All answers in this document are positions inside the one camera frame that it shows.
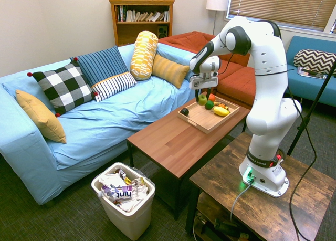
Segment blue striped pillow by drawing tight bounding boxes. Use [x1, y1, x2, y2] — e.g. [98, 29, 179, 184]
[69, 45, 129, 87]

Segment wooden tray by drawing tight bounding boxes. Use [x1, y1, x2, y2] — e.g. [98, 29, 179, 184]
[176, 95, 240, 134]

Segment white navy striped pillow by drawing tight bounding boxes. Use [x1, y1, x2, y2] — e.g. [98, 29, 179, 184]
[91, 71, 138, 103]

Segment yellow white patterned bolster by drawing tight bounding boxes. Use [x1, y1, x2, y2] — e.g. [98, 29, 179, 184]
[129, 30, 159, 81]

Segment yellow mango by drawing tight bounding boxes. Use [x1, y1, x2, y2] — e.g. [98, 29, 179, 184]
[213, 106, 230, 117]

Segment brown window blinds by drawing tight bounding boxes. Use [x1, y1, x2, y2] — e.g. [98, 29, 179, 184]
[227, 0, 336, 33]

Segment row of books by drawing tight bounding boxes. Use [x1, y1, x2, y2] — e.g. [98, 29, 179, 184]
[116, 5, 170, 23]

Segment black white chevron pillow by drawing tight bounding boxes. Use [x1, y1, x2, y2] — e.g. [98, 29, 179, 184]
[293, 48, 336, 76]

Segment wooden bookshelf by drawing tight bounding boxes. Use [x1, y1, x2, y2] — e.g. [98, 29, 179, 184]
[108, 0, 176, 47]

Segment grey base cable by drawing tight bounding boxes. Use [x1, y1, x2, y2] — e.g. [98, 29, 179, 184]
[229, 182, 253, 222]

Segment black white checkered pillow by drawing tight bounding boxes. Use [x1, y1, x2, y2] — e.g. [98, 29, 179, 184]
[27, 57, 98, 118]

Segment orange sofa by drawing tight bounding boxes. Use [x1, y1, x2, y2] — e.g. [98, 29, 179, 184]
[158, 30, 257, 110]

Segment teal couch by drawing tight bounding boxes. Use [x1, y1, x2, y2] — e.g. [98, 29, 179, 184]
[285, 35, 336, 108]

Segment white purple printed wrapper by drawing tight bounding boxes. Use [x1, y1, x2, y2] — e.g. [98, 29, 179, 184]
[99, 184, 140, 202]

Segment rustic dark wood table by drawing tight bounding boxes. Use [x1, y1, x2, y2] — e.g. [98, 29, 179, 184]
[185, 132, 336, 241]

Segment light blue sofa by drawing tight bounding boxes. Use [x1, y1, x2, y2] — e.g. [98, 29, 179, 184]
[0, 43, 200, 205]

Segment white trash bin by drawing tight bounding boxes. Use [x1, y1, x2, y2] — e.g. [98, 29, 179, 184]
[91, 161, 156, 241]

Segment magazine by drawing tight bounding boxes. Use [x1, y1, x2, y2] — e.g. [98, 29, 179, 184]
[297, 67, 329, 80]

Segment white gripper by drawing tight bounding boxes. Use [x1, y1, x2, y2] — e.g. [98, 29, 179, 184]
[188, 75, 219, 103]

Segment plain mustard pillow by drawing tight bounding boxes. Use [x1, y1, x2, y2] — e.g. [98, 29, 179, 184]
[15, 89, 67, 144]

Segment black tripod stand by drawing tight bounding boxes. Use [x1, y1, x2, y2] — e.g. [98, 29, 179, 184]
[286, 59, 336, 156]

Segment reddish wooden coffee table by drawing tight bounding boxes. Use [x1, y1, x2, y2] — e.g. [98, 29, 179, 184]
[126, 91, 250, 221]

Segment striped mustard pillow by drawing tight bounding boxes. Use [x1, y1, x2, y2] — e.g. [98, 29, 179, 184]
[151, 54, 190, 90]

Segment white floor lamp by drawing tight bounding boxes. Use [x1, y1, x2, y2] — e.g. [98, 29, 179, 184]
[206, 0, 231, 36]

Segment overripe spotted banana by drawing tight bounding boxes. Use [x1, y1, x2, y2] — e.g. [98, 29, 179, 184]
[213, 101, 230, 112]

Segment small black speaker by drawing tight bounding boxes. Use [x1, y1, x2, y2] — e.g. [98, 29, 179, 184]
[157, 25, 169, 39]

